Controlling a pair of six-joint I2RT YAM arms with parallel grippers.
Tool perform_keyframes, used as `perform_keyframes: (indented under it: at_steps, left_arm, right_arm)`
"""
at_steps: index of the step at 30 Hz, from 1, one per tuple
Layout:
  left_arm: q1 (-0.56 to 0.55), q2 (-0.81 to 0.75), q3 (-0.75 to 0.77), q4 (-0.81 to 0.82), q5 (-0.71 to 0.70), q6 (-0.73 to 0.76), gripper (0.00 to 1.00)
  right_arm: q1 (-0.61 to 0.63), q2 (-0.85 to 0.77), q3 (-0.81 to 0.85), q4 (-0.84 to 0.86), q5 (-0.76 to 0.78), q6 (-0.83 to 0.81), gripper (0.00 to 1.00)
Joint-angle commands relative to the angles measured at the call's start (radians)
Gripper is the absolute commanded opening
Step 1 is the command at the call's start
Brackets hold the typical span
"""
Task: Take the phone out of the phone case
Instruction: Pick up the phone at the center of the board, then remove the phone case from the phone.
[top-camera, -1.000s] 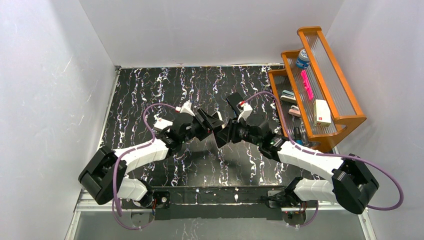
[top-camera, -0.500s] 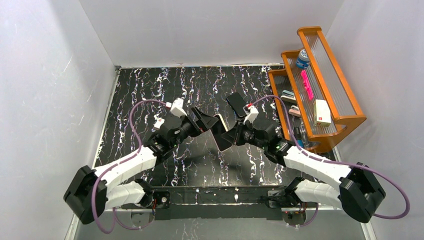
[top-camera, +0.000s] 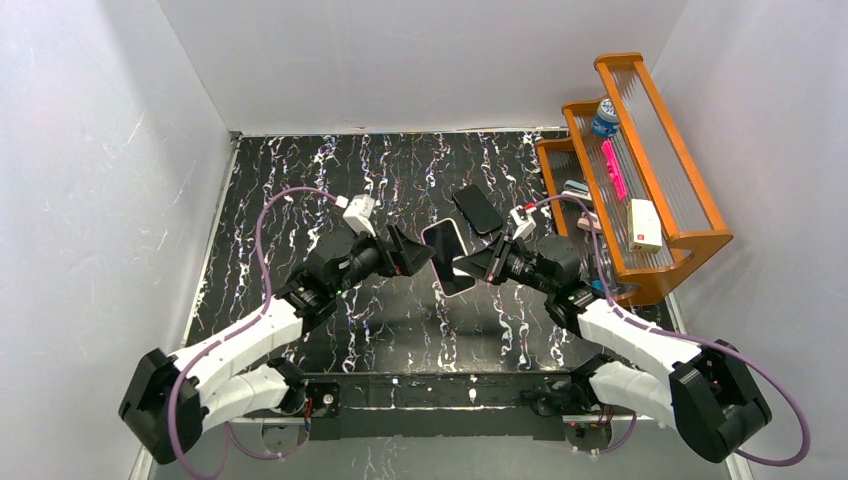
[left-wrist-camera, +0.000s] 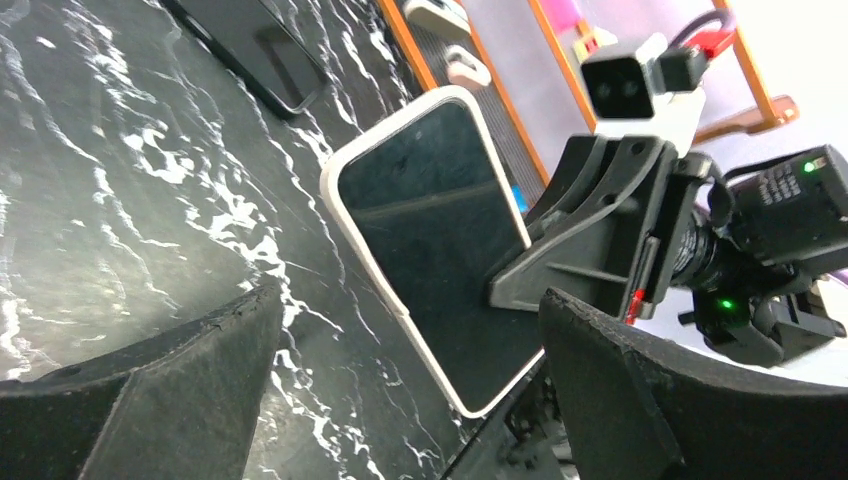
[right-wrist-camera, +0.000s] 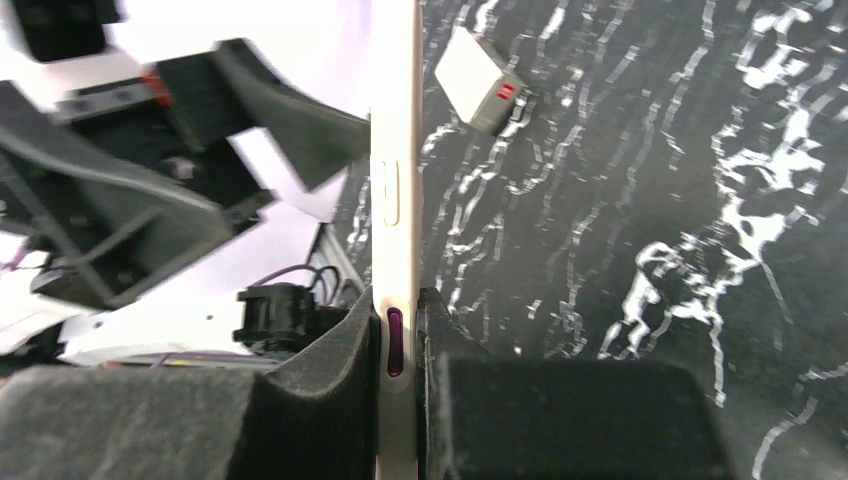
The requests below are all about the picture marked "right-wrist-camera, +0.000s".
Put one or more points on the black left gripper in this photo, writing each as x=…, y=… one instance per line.
x=122, y=190

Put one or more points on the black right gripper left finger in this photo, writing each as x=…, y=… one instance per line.
x=312, y=418

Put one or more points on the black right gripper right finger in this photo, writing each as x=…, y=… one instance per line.
x=508, y=417

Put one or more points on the beige phone case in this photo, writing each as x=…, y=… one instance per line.
x=396, y=217

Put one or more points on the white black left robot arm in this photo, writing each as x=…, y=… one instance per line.
x=195, y=309

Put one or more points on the purple smartphone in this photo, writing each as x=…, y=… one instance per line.
x=395, y=357

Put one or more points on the white box on table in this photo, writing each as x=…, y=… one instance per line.
x=477, y=81

